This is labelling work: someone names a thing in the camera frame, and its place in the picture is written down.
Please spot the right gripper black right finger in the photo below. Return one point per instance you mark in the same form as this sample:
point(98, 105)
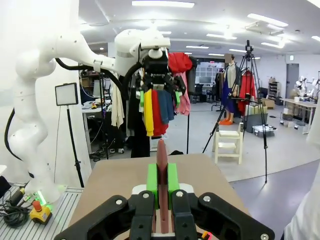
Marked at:
point(185, 207)

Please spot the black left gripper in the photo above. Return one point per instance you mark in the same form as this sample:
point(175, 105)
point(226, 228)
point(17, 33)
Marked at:
point(156, 70)

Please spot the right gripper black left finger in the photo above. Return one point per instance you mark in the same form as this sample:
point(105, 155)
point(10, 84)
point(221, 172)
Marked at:
point(140, 207)

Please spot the brown pencil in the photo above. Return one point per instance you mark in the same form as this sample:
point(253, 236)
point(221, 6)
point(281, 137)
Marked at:
point(162, 155)

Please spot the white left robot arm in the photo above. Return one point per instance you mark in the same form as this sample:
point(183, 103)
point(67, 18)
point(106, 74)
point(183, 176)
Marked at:
point(30, 75)

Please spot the blue hanging garment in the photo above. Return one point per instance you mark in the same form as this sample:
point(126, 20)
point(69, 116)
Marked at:
point(166, 107)

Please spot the yellow hanging garment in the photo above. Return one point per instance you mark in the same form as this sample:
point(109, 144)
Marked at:
point(148, 112)

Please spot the red hanging garment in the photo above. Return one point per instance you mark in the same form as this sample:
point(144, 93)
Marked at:
point(158, 117)

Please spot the pink hanging garment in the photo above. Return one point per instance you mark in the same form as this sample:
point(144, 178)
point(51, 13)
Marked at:
point(184, 105)

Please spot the red hanging jacket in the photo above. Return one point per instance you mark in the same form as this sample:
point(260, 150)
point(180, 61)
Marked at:
point(178, 62)

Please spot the beige hanging garment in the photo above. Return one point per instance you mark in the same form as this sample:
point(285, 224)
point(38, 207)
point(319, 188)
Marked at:
point(117, 110)

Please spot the black hanging garment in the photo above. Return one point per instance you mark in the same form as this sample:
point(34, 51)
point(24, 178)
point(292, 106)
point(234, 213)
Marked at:
point(137, 140)

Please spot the mannequin in blue garment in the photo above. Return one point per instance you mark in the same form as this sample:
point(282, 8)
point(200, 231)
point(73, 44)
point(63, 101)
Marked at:
point(230, 95)

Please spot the white wooden step stool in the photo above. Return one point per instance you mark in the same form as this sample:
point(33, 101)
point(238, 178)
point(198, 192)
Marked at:
point(227, 133)

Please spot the LED panel light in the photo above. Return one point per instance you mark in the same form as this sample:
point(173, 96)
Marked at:
point(66, 94)

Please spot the yellow emergency stop button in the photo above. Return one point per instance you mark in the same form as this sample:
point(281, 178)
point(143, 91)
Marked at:
point(41, 215)

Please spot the grey plastic storage bin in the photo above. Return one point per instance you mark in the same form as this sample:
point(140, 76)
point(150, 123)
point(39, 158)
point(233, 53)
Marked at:
point(262, 131)

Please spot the person in white T-shirt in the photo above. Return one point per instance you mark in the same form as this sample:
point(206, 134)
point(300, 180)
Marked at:
point(307, 212)

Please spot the long wooden work table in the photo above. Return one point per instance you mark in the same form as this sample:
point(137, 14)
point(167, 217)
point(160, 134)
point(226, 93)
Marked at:
point(297, 101)

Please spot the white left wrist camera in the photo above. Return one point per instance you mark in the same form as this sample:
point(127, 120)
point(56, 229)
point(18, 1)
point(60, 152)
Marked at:
point(155, 43)

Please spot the black camera tripod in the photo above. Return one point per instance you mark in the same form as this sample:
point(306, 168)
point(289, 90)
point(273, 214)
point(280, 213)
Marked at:
point(249, 53)

